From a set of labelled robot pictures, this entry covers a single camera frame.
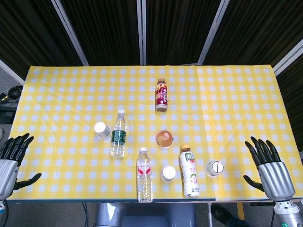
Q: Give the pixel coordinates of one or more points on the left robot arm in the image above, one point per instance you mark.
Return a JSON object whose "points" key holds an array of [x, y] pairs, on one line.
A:
{"points": [[2, 208]]}

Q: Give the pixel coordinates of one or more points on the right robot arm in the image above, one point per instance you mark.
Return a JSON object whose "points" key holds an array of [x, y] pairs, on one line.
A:
{"points": [[287, 212]]}

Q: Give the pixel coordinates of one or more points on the white yogurt drink bottle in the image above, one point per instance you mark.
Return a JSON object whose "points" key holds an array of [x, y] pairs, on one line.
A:
{"points": [[190, 175]]}

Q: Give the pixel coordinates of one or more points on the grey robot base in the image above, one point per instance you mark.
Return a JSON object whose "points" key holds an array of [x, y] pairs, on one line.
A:
{"points": [[142, 215]]}

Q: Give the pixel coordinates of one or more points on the orange jelly cup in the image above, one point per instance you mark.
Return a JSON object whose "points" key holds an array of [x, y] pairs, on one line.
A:
{"points": [[164, 139]]}

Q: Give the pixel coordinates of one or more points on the plain white paper cup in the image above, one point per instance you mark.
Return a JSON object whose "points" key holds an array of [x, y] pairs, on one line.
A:
{"points": [[101, 130], [167, 173]]}

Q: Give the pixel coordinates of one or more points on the red label water bottle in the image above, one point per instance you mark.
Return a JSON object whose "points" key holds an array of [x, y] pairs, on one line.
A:
{"points": [[145, 175]]}

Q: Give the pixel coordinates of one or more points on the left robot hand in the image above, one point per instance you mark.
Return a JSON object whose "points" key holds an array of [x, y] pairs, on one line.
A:
{"points": [[8, 170]]}

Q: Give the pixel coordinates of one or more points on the paper cup with line mark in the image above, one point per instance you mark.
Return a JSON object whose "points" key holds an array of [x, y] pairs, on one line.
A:
{"points": [[214, 168]]}

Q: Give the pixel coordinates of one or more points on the yellow white checkered tablecloth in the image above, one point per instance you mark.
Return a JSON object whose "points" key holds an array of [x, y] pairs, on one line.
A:
{"points": [[71, 94]]}

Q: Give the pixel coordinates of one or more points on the red Costa coffee bottle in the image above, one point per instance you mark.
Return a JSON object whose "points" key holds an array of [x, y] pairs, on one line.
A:
{"points": [[162, 94]]}

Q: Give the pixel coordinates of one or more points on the black box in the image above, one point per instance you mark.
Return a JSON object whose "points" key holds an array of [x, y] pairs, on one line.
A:
{"points": [[6, 117]]}

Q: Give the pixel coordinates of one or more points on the green label water bottle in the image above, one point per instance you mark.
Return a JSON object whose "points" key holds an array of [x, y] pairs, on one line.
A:
{"points": [[118, 139]]}

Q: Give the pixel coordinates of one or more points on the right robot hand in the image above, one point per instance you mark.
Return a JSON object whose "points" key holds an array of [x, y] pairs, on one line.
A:
{"points": [[274, 177]]}

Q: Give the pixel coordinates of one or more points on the black shoe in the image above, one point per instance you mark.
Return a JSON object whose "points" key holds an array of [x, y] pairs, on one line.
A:
{"points": [[222, 214]]}

